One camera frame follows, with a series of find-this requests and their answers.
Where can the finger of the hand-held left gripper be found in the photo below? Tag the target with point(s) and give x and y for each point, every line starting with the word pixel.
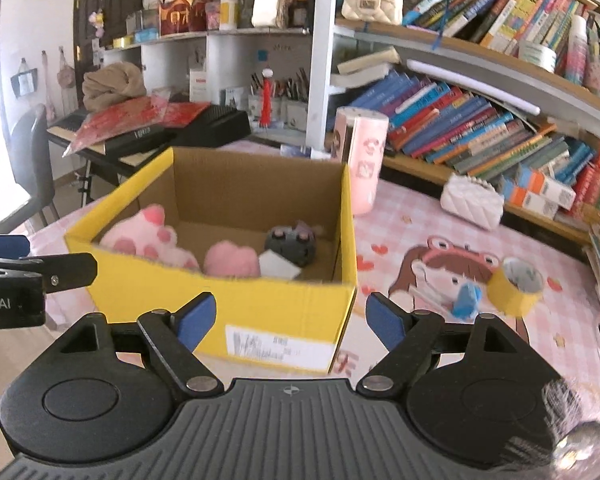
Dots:
pixel 65 270
pixel 5 246

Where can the white quilted pouch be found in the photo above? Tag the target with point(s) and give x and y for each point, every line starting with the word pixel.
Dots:
pixel 472 202

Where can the grey plush toy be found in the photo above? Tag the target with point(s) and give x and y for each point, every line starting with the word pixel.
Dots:
pixel 292 245

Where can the pink plush toy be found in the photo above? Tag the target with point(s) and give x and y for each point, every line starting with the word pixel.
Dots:
pixel 145 240

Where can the hanging wall pouch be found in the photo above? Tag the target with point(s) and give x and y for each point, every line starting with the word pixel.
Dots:
pixel 25 82

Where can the white jar yellow label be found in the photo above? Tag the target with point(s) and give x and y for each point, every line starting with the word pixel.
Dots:
pixel 228 10

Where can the brown towel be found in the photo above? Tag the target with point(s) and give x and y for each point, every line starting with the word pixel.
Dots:
pixel 112 85

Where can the red gold figurine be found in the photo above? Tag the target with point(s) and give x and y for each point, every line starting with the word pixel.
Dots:
pixel 174 7

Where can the white box red label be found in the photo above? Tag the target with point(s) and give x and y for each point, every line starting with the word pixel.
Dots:
pixel 198 85

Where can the yellow cardboard box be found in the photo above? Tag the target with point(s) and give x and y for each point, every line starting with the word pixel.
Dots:
pixel 280 310

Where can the pen holder with pens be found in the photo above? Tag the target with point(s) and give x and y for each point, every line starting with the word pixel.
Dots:
pixel 290 105

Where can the patterned bottle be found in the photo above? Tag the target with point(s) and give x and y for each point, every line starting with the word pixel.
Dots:
pixel 576 50

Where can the pink printed table mat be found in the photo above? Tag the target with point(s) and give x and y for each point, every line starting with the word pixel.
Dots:
pixel 415 210

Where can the row of colourful books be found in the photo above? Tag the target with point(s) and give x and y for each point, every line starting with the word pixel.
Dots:
pixel 460 120

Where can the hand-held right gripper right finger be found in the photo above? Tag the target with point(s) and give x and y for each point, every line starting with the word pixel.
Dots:
pixel 387 317

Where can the orange white box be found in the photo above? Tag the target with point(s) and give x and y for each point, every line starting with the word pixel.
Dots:
pixel 545 185
pixel 530 202

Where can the white charger adapter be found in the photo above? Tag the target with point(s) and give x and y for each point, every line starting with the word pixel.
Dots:
pixel 278 266

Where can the white rolled paper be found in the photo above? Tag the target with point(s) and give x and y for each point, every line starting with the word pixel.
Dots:
pixel 475 85

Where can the yellow tape roll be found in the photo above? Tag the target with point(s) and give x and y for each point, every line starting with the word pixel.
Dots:
pixel 505 295

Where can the black keyboard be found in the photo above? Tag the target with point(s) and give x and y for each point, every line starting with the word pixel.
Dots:
pixel 215 125

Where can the white green tape roll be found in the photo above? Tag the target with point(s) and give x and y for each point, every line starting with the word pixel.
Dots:
pixel 539 56

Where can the row of upright books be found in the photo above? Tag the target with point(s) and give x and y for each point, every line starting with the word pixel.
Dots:
pixel 510 5

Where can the dark chair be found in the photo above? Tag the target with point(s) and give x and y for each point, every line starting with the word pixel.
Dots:
pixel 30 160

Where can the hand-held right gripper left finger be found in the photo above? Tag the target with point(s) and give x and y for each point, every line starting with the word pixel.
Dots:
pixel 197 317

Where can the red printed packets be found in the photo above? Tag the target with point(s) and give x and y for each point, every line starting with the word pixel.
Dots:
pixel 130 117

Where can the small blue toy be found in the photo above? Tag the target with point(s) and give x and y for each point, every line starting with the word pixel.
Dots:
pixel 467 300

